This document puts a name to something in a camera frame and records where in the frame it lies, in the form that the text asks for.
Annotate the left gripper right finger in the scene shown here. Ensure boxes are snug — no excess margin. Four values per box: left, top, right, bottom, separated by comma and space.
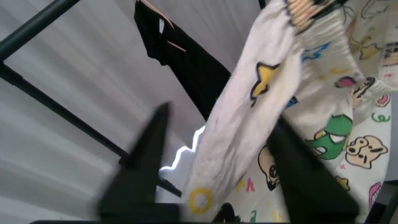
267, 116, 361, 222

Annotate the black garment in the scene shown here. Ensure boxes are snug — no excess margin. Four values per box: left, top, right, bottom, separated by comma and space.
133, 0, 233, 121

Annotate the black clothes rack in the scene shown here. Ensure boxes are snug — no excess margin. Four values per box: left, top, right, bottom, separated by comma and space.
0, 0, 268, 198

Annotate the pink clothes hanger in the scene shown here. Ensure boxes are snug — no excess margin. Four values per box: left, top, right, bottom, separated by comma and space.
139, 0, 187, 53

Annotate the white curtain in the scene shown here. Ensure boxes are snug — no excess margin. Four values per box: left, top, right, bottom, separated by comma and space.
0, 0, 265, 222

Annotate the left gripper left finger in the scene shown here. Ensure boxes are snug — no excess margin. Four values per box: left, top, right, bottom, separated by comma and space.
98, 102, 181, 219

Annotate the cream printed garment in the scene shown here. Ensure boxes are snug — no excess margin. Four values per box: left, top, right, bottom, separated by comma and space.
180, 0, 398, 222

